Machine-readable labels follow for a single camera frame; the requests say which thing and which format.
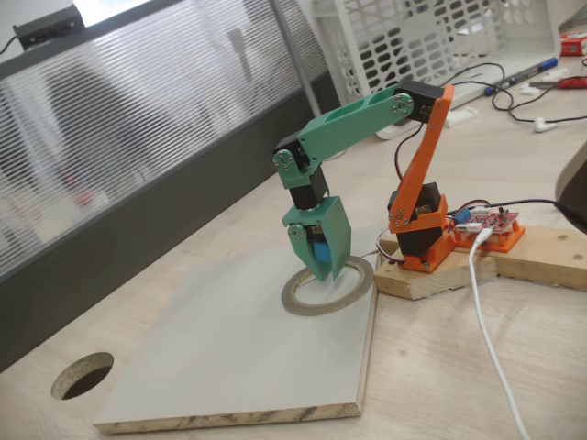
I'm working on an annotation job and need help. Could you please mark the red handled hand tool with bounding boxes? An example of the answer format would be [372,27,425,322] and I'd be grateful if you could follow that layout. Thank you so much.
[529,75,587,91]

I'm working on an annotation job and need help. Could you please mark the white USB cable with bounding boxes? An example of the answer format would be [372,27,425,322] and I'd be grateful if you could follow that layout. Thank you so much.
[467,228,533,440]

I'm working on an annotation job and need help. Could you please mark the red circuit board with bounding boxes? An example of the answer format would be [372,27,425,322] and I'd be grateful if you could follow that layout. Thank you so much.
[451,205,522,236]

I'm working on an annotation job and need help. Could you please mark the small blue cube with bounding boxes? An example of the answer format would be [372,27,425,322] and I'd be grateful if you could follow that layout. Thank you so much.
[313,241,335,267]

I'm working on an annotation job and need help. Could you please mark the white chipboard panel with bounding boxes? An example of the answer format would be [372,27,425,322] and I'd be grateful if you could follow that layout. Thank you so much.
[94,224,382,435]

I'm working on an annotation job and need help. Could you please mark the white plastic printed part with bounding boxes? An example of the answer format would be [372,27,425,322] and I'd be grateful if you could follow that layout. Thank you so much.
[447,105,478,127]

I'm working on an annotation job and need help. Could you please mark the long wooden base plank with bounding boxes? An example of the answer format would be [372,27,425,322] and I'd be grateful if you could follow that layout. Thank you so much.
[467,223,587,291]

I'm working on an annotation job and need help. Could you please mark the dark rounded object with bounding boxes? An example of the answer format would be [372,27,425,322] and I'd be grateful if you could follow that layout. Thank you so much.
[554,141,587,230]

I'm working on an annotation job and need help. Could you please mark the grey ring of tape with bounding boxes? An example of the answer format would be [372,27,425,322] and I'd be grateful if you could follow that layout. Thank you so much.
[281,255,375,317]

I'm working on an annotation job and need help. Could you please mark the blue capped marker pen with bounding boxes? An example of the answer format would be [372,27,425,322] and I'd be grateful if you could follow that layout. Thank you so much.
[484,57,559,97]

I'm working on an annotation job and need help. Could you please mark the white plastic lattice basket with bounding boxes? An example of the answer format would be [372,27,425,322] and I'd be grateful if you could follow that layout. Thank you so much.
[314,0,561,141]

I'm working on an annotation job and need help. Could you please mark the thin black cable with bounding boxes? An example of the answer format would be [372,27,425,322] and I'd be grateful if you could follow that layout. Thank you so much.
[437,61,587,125]

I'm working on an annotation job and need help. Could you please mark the black box device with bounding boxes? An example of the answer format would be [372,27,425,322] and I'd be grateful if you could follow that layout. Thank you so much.
[12,4,85,50]

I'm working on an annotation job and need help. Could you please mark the thick black power cable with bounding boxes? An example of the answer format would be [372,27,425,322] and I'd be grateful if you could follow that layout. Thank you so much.
[485,198,587,230]

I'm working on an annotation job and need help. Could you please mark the light wooden base block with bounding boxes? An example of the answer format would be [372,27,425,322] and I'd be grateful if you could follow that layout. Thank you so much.
[373,236,500,302]

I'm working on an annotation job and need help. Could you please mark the frosted glass desk partition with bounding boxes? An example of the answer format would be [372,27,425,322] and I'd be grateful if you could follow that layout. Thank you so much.
[0,0,349,372]

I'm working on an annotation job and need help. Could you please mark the red and white box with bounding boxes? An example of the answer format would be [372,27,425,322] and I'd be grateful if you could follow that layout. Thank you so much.
[559,34,587,59]

